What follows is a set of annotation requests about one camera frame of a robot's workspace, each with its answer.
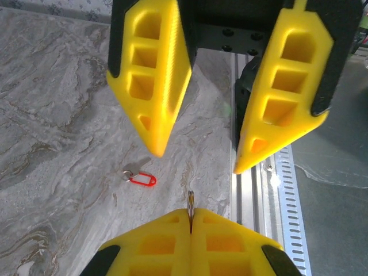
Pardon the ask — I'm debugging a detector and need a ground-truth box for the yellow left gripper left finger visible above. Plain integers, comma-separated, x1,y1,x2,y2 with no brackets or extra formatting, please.
79,208,193,276

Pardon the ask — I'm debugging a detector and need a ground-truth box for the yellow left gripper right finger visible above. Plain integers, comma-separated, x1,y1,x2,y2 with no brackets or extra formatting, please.
191,208,303,276

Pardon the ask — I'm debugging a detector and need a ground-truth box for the single metal key ring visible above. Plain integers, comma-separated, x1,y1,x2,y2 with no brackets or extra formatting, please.
186,189,197,234

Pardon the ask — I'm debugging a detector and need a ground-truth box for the red plastic key tag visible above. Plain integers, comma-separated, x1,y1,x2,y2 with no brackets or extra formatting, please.
122,169,158,188

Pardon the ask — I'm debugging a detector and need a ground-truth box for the small silver key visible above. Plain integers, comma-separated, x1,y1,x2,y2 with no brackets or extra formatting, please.
122,156,152,177

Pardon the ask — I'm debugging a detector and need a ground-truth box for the grey metal plate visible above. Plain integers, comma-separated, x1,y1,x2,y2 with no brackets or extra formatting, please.
287,54,368,276

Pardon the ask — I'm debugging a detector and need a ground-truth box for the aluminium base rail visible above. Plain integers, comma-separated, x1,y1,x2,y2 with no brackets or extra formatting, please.
229,53,288,251

